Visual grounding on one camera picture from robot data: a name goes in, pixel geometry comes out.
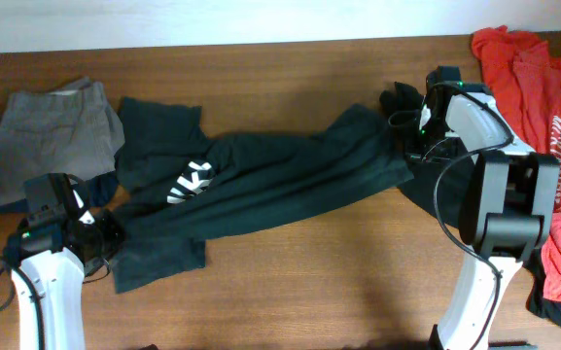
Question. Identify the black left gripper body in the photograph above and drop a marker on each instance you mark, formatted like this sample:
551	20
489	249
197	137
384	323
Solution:
108	233

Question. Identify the dark green t-shirt white letters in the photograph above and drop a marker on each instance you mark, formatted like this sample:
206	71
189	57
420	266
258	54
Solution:
187	188

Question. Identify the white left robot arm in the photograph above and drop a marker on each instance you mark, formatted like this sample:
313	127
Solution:
49	266

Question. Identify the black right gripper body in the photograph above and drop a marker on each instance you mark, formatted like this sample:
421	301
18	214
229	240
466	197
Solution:
436	143

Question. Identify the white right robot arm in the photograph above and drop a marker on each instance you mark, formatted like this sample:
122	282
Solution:
507	210

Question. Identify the grey folded trousers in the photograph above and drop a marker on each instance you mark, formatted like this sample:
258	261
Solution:
72	130

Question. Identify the navy folded garment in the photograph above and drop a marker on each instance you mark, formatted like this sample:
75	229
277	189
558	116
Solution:
101	190

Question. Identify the black garment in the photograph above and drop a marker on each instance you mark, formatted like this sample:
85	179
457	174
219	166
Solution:
432	188

